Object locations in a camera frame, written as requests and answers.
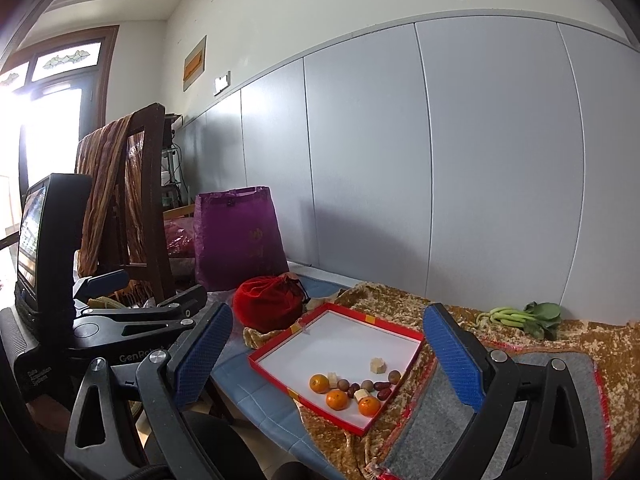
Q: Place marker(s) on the grey felt mat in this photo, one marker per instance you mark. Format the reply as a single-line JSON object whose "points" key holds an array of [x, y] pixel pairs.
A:
{"points": [[430, 420]]}

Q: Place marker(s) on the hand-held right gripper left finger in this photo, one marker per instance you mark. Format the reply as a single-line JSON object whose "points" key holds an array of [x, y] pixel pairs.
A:
{"points": [[200, 355]]}

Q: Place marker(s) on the clear plastic bag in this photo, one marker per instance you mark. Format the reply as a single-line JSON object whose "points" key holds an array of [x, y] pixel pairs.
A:
{"points": [[220, 296]]}

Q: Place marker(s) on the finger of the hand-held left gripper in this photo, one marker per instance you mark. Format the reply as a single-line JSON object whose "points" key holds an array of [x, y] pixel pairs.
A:
{"points": [[192, 296], [102, 281]]}

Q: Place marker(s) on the blue mattress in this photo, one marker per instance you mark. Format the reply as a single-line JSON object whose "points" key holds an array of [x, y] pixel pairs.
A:
{"points": [[260, 395]]}

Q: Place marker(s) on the dark wooden chair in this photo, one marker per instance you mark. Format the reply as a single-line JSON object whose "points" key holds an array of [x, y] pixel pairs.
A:
{"points": [[152, 185]]}

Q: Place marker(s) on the pink plastic bag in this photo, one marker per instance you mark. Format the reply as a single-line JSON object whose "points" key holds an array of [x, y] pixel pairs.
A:
{"points": [[179, 240]]}

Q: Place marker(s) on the brown longan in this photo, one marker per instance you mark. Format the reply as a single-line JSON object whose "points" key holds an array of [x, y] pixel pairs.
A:
{"points": [[343, 385], [366, 386], [395, 376]]}

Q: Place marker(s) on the brown striped cloth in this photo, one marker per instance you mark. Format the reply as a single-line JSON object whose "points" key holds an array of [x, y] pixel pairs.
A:
{"points": [[102, 185]]}

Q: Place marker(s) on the green bok choy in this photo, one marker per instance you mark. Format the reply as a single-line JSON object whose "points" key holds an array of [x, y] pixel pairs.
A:
{"points": [[505, 316]]}

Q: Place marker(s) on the red date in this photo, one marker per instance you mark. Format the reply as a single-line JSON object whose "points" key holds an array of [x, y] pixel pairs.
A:
{"points": [[353, 390], [385, 396], [382, 386]]}

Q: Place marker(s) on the brown patterned blanket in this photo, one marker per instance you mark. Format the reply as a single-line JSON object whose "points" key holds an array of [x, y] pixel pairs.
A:
{"points": [[615, 345]]}

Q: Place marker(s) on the red tray box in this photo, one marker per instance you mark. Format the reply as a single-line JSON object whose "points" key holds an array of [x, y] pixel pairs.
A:
{"points": [[350, 340]]}

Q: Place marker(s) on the framed wall picture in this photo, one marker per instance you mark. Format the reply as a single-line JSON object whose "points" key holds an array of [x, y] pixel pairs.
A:
{"points": [[195, 62]]}

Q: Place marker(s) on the purple bag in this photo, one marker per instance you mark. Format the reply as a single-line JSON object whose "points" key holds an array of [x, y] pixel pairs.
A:
{"points": [[235, 240]]}

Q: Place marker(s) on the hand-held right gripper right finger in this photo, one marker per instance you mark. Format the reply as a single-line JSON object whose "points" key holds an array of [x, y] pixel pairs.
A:
{"points": [[450, 355]]}

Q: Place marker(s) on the orange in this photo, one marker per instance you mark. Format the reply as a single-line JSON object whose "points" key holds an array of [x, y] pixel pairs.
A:
{"points": [[369, 406], [336, 400], [318, 383]]}

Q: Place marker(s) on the metal rack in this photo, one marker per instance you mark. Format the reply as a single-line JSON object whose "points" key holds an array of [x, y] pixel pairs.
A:
{"points": [[172, 160]]}

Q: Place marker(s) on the wooden glass door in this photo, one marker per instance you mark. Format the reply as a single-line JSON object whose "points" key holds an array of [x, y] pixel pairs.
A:
{"points": [[103, 90]]}

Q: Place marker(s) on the wall switch panel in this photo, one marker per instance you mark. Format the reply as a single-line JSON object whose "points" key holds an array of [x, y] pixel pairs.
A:
{"points": [[221, 81]]}

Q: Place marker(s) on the pale fruit chunk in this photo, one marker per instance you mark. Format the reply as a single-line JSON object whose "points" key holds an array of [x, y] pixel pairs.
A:
{"points": [[332, 377], [376, 365], [360, 394]]}

